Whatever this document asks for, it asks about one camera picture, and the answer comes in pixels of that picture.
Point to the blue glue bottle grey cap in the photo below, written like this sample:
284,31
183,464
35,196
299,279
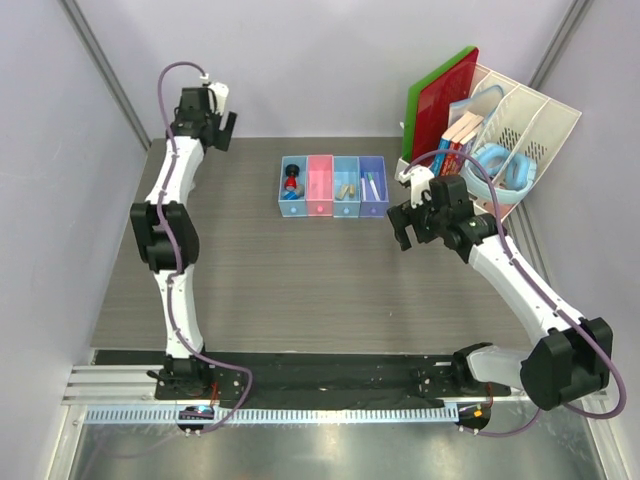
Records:
294,194

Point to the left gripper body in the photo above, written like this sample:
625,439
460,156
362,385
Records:
214,120

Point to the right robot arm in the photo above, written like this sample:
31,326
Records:
570,355

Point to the red glue bottle black cap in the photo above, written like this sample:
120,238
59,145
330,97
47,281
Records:
292,172

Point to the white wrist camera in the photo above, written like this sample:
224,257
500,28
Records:
218,95
418,180

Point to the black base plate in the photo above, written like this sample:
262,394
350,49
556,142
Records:
297,381

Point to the blue headphones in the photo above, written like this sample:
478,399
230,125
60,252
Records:
515,173

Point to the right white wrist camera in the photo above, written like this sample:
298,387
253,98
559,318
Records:
418,180

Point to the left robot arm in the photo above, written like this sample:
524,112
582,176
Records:
167,240

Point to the blue rimmed clear folder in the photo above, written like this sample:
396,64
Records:
482,103

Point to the beige eraser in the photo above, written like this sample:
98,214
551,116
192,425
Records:
342,192

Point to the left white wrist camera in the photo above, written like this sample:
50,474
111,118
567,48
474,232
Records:
218,95

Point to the green capped white marker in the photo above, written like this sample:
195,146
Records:
373,187

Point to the green board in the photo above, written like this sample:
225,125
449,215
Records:
417,95

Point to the blue capped white marker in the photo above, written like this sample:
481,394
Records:
363,187

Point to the pink drawer box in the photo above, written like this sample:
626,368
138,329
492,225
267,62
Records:
319,185

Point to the purple drawer box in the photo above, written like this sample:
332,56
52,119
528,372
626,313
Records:
375,165

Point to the white desk file organizer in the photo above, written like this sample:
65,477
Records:
525,121

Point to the perforated cable duct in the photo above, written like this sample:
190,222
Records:
193,415

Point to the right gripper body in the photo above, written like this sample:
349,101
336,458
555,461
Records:
427,222

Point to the red board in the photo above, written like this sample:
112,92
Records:
440,110

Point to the red blue book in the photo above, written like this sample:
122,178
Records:
446,140

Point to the light blue drawer box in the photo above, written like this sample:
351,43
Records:
346,171
293,208

